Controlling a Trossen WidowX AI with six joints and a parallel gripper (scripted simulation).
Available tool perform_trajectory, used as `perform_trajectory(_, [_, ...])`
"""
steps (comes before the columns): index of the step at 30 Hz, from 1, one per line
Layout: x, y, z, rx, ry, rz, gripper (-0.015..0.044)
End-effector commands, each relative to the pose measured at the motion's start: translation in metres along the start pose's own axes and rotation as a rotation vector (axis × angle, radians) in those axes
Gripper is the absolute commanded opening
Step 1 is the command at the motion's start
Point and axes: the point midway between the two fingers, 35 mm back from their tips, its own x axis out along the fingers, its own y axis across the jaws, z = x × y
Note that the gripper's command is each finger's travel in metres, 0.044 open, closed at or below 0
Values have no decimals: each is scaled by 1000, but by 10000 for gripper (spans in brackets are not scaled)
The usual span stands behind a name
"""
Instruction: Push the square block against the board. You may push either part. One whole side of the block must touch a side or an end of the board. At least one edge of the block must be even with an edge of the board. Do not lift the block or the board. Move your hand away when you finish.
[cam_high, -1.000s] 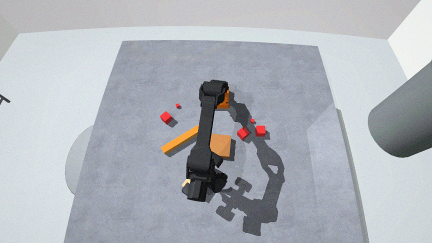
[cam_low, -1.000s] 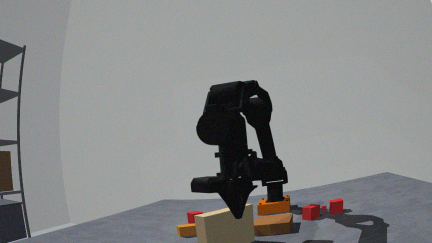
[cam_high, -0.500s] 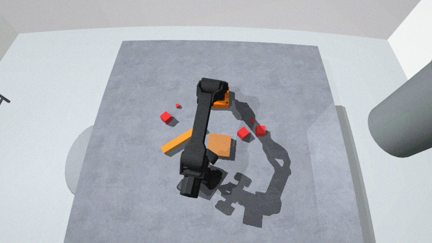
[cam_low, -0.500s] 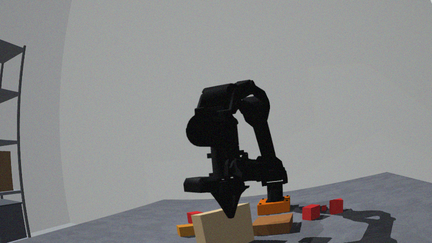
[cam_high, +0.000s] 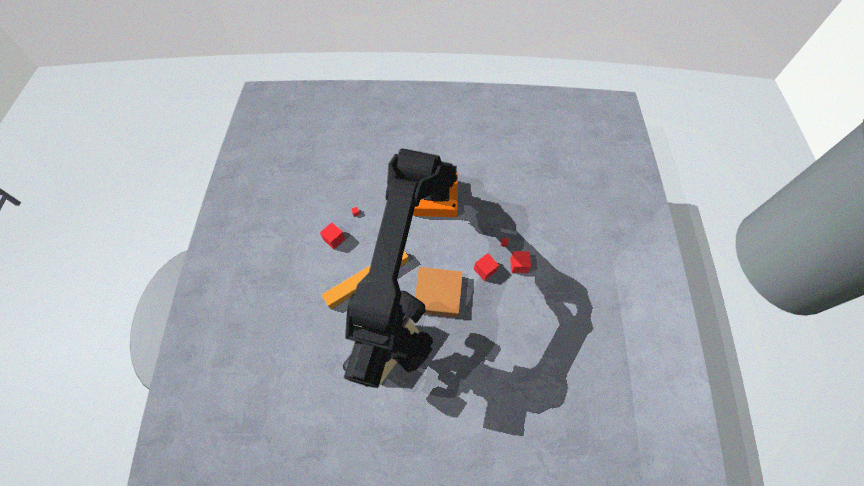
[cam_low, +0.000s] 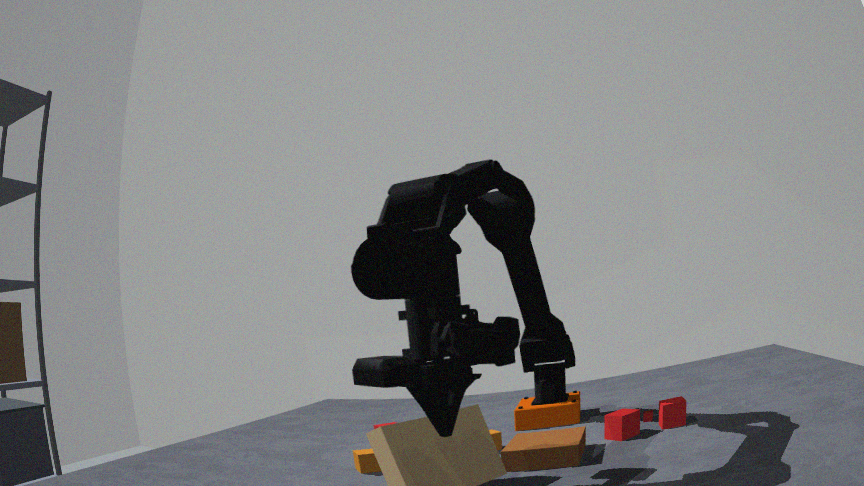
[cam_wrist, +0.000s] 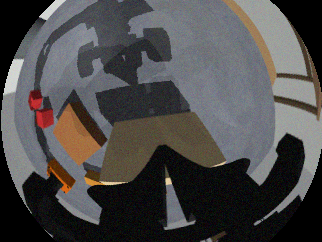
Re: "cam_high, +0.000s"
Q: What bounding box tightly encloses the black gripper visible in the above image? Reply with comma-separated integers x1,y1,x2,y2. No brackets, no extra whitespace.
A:
343,291,426,371

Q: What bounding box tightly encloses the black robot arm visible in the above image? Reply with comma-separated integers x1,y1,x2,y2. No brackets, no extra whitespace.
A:
344,148,457,388

